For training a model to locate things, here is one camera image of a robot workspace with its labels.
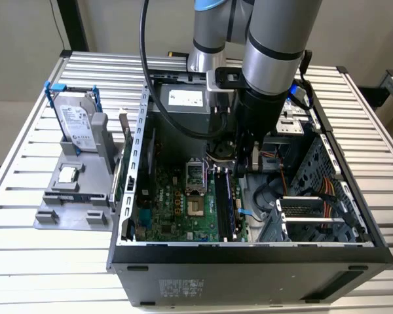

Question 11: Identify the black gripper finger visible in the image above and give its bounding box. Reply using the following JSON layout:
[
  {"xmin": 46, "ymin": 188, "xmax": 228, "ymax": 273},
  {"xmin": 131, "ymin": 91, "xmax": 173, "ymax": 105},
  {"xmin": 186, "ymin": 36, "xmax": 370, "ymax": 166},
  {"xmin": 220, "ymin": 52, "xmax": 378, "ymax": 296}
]
[
  {"xmin": 234, "ymin": 137, "xmax": 250, "ymax": 179},
  {"xmin": 248, "ymin": 139, "xmax": 265, "ymax": 174}
]

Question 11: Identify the green RAM stick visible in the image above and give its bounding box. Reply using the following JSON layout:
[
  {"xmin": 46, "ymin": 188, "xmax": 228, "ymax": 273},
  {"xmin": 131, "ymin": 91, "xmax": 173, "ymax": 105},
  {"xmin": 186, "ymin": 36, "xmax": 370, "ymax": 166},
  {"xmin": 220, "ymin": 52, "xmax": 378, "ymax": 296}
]
[{"xmin": 225, "ymin": 169, "xmax": 240, "ymax": 237}]

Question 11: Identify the black RAM slot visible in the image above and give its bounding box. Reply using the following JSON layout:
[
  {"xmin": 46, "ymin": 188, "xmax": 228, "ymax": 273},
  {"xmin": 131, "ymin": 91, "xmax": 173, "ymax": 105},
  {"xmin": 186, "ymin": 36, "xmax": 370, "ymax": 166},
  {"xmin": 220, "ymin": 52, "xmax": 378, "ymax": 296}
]
[
  {"xmin": 218, "ymin": 166, "xmax": 231, "ymax": 243},
  {"xmin": 214, "ymin": 166, "xmax": 227, "ymax": 243}
]

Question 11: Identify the metal drive cage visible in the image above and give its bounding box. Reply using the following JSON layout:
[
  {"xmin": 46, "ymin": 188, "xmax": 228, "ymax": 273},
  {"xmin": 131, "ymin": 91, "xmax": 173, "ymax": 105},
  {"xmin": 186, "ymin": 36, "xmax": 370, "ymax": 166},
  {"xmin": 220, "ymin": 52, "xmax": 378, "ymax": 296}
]
[{"xmin": 261, "ymin": 83, "xmax": 322, "ymax": 173}]

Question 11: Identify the metal socket cover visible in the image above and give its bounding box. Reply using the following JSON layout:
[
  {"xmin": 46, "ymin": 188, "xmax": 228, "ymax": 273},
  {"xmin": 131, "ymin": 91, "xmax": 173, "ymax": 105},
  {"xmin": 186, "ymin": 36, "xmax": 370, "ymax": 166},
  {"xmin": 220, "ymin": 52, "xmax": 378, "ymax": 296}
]
[{"xmin": 185, "ymin": 158, "xmax": 206, "ymax": 196}]

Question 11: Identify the grey power supply unit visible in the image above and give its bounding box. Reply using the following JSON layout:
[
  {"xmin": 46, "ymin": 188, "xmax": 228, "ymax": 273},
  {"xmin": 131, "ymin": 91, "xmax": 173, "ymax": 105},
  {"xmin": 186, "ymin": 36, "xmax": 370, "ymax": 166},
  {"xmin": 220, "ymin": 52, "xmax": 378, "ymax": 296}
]
[{"xmin": 149, "ymin": 83, "xmax": 214, "ymax": 164}]

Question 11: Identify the CPU socket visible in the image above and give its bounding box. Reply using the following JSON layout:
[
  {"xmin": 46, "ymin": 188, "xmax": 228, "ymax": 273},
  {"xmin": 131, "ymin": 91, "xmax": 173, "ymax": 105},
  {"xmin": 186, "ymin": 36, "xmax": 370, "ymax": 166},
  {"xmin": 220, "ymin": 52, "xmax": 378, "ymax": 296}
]
[{"xmin": 187, "ymin": 195, "xmax": 206, "ymax": 217}]

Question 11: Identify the metal disk bay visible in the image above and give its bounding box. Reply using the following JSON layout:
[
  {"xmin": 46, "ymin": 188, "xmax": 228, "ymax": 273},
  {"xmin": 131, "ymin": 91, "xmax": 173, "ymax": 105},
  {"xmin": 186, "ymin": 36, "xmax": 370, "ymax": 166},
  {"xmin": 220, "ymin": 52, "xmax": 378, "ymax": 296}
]
[{"xmin": 258, "ymin": 195, "xmax": 367, "ymax": 243}]

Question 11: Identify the green motherboard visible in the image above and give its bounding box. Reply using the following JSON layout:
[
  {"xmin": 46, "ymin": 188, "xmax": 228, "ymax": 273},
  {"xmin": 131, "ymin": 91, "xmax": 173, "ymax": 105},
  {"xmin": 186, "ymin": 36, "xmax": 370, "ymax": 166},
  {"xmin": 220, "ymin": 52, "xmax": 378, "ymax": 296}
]
[{"xmin": 134, "ymin": 160, "xmax": 252, "ymax": 243}]

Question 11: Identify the black case fan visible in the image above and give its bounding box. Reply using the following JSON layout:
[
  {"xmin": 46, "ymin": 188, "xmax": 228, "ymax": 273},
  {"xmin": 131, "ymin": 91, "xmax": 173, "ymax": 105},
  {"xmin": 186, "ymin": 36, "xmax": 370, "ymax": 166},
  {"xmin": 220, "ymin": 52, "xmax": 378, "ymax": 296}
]
[{"xmin": 140, "ymin": 136, "xmax": 157, "ymax": 198}]

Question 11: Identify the green graphics card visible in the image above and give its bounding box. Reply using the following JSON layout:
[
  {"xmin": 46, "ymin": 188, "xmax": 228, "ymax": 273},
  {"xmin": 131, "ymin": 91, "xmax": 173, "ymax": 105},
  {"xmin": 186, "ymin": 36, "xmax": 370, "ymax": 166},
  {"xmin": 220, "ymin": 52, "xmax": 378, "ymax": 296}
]
[{"xmin": 110, "ymin": 109, "xmax": 134, "ymax": 210}]

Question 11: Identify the black PC case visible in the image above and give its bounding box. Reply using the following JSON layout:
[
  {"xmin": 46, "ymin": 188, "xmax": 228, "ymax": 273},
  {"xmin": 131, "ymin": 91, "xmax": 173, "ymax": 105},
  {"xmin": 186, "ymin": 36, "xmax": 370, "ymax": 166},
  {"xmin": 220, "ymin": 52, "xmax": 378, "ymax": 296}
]
[{"xmin": 106, "ymin": 67, "xmax": 393, "ymax": 308}]

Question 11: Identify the grey parts rack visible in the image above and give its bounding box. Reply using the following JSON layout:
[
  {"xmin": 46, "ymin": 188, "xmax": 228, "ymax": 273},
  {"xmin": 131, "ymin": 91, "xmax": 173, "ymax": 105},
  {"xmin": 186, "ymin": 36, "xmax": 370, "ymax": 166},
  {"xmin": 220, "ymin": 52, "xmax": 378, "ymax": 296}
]
[{"xmin": 33, "ymin": 113, "xmax": 125, "ymax": 232}]

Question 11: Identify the hard disk in blue carrier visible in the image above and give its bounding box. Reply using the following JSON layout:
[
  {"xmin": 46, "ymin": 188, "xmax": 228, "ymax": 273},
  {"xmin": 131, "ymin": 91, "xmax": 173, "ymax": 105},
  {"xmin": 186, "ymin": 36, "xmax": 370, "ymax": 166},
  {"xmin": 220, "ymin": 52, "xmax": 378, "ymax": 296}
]
[{"xmin": 44, "ymin": 83, "xmax": 102, "ymax": 155}]

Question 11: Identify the silver CPU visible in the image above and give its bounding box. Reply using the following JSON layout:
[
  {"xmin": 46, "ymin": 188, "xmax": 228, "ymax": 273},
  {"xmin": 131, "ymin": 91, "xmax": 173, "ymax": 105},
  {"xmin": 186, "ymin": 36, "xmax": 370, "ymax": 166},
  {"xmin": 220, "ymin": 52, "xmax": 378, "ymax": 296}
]
[{"xmin": 58, "ymin": 166, "xmax": 77, "ymax": 183}]

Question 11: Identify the power supply wire bundle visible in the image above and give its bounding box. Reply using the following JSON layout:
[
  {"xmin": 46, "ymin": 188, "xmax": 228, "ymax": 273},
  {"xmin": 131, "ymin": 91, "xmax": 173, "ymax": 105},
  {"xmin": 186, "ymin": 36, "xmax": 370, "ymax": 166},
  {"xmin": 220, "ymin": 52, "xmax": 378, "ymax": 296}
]
[{"xmin": 205, "ymin": 140, "xmax": 236, "ymax": 164}]

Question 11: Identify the thin orange wire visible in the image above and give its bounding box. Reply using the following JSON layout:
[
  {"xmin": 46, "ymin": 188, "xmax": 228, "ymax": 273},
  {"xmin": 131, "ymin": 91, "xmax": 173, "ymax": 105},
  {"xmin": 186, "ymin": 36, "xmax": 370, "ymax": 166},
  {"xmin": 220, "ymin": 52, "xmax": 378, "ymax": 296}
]
[{"xmin": 278, "ymin": 156, "xmax": 290, "ymax": 198}]

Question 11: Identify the black cable loop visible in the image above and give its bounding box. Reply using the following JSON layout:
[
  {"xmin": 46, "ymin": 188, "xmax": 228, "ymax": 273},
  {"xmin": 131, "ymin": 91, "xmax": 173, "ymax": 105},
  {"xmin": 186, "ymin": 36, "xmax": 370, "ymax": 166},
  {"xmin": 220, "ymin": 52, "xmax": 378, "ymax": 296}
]
[{"xmin": 252, "ymin": 172, "xmax": 282, "ymax": 215}]

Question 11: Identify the locking lever wire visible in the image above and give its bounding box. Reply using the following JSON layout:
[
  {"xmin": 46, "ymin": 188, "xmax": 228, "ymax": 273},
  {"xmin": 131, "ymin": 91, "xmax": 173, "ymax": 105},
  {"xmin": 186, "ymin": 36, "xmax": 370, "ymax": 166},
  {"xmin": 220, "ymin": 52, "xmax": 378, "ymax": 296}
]
[{"xmin": 202, "ymin": 162, "xmax": 211, "ymax": 190}]

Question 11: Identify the grey camera with blue plug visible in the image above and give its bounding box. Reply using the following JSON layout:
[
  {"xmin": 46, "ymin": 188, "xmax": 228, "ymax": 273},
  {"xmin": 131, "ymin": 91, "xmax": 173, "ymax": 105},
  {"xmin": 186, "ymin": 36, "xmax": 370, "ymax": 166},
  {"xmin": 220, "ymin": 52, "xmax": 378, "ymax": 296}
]
[{"xmin": 286, "ymin": 83, "xmax": 314, "ymax": 111}]

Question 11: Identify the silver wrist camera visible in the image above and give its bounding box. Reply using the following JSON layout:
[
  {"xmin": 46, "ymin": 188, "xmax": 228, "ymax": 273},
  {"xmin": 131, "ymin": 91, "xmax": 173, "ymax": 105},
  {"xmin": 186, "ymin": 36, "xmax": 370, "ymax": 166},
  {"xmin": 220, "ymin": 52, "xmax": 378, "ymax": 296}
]
[{"xmin": 205, "ymin": 67, "xmax": 248, "ymax": 96}]

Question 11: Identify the black camera cable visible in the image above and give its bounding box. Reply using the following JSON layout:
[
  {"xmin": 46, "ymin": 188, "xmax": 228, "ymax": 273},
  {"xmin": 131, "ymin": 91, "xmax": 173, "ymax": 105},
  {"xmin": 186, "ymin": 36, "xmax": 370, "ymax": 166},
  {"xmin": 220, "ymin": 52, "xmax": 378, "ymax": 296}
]
[{"xmin": 294, "ymin": 48, "xmax": 315, "ymax": 86}]

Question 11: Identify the orange red yellow wire bundle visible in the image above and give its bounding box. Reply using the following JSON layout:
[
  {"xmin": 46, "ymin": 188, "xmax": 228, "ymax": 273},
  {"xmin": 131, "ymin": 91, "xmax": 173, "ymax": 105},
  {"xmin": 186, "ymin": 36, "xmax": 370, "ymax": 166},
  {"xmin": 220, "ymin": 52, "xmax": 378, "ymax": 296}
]
[{"xmin": 320, "ymin": 176, "xmax": 337, "ymax": 220}]

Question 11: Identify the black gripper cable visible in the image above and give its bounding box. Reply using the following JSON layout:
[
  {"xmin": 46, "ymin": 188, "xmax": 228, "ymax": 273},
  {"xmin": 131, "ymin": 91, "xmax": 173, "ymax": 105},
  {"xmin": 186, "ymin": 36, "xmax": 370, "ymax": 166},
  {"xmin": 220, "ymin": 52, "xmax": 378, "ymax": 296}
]
[{"xmin": 138, "ymin": 0, "xmax": 232, "ymax": 138}]

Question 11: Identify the black steel post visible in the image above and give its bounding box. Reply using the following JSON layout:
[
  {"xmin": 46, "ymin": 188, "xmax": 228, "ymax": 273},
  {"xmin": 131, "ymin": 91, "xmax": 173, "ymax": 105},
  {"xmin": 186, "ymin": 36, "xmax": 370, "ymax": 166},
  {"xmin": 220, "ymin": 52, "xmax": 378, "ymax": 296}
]
[{"xmin": 56, "ymin": 0, "xmax": 90, "ymax": 52}]

